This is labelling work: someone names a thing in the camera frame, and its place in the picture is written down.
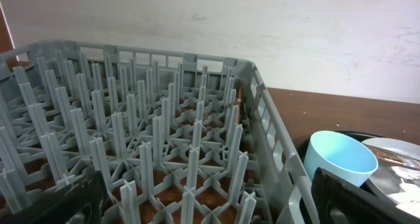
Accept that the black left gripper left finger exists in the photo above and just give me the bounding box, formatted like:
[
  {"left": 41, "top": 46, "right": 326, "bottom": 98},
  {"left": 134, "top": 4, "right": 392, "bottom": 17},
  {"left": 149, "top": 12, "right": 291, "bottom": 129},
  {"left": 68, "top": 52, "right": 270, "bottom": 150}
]
[{"left": 1, "top": 171, "right": 107, "bottom": 224}]

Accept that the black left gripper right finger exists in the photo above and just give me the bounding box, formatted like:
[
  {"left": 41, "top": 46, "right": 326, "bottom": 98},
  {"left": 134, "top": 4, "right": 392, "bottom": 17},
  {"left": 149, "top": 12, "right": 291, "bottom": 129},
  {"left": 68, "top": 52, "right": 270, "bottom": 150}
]
[{"left": 311, "top": 168, "right": 419, "bottom": 224}]

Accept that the light blue plastic cup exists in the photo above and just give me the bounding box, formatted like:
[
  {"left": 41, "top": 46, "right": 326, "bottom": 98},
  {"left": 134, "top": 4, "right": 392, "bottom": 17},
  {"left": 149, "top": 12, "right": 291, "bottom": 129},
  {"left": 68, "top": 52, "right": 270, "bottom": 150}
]
[{"left": 304, "top": 131, "right": 379, "bottom": 187}]

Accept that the grey round plate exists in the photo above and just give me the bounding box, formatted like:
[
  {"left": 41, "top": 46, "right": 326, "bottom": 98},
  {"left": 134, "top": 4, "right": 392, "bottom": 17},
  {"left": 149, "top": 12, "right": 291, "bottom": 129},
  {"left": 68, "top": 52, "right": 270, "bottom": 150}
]
[{"left": 362, "top": 137, "right": 419, "bottom": 217}]

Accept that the gold foil snack wrapper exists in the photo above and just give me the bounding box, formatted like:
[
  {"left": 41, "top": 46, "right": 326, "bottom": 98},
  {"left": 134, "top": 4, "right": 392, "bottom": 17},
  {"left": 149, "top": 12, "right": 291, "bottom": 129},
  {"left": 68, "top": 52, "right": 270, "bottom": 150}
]
[{"left": 366, "top": 145, "right": 419, "bottom": 170}]

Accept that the grey plastic dishwasher rack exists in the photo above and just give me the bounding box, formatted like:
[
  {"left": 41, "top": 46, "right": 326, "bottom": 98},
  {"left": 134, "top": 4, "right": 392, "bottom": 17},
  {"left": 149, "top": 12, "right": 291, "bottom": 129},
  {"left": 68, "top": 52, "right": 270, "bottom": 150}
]
[{"left": 1, "top": 41, "right": 319, "bottom": 223}]

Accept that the round black serving tray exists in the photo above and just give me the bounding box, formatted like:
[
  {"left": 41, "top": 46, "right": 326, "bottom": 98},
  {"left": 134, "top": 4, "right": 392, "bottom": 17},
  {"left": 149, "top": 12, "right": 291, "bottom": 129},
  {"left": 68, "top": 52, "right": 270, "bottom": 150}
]
[{"left": 297, "top": 130, "right": 420, "bottom": 224}]

